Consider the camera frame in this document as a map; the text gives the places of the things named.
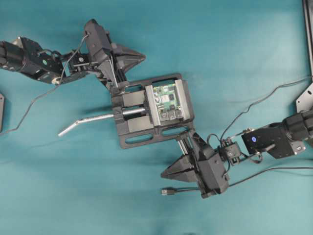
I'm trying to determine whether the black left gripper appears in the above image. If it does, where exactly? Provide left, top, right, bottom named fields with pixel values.
left=84, top=19, right=146, bottom=86

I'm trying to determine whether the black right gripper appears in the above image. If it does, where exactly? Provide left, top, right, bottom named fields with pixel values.
left=160, top=131, right=229, bottom=199

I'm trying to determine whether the black USB cable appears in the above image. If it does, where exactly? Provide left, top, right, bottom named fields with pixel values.
left=161, top=167, right=313, bottom=197

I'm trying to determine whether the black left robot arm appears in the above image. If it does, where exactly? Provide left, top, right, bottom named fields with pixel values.
left=0, top=19, right=146, bottom=89

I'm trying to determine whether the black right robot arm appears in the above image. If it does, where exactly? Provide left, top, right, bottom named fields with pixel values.
left=161, top=110, right=313, bottom=198

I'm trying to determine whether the green PCB board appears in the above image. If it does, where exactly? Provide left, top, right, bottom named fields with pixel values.
left=153, top=84, right=183, bottom=121

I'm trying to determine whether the black bench vise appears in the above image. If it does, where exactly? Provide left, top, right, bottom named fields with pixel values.
left=58, top=73, right=194, bottom=149

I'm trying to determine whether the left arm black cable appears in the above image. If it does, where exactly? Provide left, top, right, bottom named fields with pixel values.
left=0, top=34, right=90, bottom=135

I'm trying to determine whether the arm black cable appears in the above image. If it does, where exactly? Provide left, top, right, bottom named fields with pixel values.
left=219, top=76, right=313, bottom=145
left=0, top=34, right=90, bottom=135

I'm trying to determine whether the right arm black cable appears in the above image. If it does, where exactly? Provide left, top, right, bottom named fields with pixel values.
left=219, top=76, right=313, bottom=145

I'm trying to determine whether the black bracket left edge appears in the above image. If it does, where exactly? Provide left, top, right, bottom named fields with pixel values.
left=0, top=94, right=5, bottom=132

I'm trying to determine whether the black metal frame right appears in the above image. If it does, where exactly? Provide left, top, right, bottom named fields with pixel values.
left=295, top=0, right=313, bottom=116

